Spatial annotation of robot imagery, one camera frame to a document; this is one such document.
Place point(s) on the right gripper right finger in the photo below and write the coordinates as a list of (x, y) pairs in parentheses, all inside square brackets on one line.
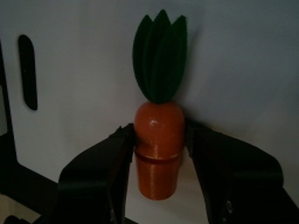
[(241, 180)]

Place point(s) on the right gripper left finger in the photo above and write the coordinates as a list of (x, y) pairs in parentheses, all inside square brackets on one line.
[(94, 180)]

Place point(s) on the orange toy carrot green leaves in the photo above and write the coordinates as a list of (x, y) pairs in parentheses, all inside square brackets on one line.
[(160, 140)]

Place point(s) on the white cutting board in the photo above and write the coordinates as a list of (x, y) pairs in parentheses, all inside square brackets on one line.
[(78, 73)]

